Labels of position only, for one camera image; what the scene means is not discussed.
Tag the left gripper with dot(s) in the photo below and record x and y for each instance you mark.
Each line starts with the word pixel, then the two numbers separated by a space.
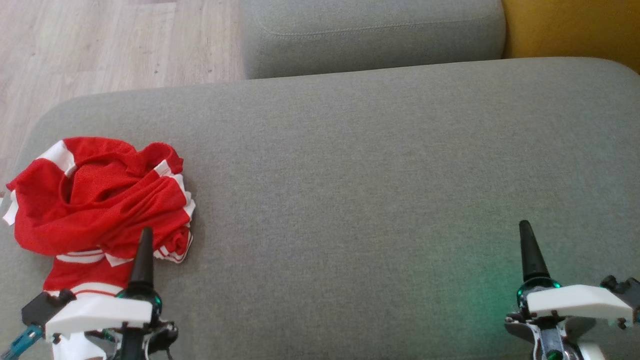
pixel 100 315

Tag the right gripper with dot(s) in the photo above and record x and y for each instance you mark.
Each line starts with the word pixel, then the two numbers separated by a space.
pixel 575 302

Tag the red shirt with black print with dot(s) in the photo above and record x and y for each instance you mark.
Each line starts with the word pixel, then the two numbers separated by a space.
pixel 100 200

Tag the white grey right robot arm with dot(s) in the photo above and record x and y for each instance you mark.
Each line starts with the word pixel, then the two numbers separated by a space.
pixel 592 352

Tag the large grey sofa seat cushion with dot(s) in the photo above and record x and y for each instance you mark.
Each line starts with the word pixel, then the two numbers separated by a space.
pixel 375 200

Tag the yellow sofa backrest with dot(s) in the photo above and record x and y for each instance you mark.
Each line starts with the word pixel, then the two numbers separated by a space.
pixel 575 30

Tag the small grey sofa seat cushion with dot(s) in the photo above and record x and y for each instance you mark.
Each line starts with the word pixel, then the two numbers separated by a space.
pixel 370 35

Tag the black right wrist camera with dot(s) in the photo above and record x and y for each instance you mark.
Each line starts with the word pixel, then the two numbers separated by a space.
pixel 625 290

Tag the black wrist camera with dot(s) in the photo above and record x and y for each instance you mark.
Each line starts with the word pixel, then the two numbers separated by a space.
pixel 45 307
pixel 625 290

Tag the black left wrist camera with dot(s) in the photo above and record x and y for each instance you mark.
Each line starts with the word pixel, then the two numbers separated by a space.
pixel 45 307

